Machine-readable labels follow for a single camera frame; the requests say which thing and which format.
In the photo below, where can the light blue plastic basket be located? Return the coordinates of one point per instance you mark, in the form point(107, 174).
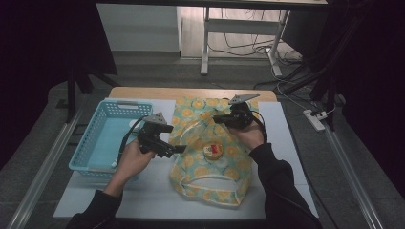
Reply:
point(105, 140)

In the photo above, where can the black curtain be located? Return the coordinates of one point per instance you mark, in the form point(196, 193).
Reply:
point(38, 63)
point(375, 79)

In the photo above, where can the white power strip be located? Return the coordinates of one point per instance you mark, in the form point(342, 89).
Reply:
point(313, 119)

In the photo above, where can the aluminium rail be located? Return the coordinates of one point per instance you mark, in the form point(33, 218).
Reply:
point(353, 181)
point(44, 168)

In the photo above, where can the small white object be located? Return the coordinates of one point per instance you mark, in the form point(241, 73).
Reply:
point(134, 124)

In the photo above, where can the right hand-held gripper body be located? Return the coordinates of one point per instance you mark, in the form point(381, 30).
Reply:
point(242, 116)

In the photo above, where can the orange slice print bag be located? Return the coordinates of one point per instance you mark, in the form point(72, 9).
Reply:
point(191, 127)

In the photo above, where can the white desk frame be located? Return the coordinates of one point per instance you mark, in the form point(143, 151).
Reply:
point(237, 27)

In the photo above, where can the white table cover sheet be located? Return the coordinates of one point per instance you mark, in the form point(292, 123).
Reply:
point(159, 194)

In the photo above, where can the round jar with red label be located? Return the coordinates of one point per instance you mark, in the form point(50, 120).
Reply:
point(213, 151)

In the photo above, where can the person's right hand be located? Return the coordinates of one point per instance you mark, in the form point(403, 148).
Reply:
point(251, 136)

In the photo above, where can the black metal stand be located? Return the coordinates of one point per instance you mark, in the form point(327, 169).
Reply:
point(329, 82)
point(71, 95)

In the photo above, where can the person's left hand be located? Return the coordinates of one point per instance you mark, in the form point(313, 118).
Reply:
point(132, 162)

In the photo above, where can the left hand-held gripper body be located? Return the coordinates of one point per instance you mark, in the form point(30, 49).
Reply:
point(151, 133)

